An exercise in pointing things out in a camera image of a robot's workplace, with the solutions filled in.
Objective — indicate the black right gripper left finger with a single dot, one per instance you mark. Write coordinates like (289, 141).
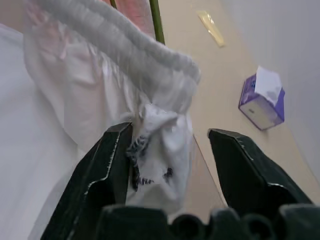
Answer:
(100, 180)

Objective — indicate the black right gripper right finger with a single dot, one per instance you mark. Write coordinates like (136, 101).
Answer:
(250, 172)

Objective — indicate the white cloth garment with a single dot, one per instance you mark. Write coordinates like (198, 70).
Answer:
(75, 112)

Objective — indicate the purple tissue box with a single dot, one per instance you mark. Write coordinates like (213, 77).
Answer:
(262, 105)

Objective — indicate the pale yellow flat packet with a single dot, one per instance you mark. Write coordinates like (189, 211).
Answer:
(211, 27)

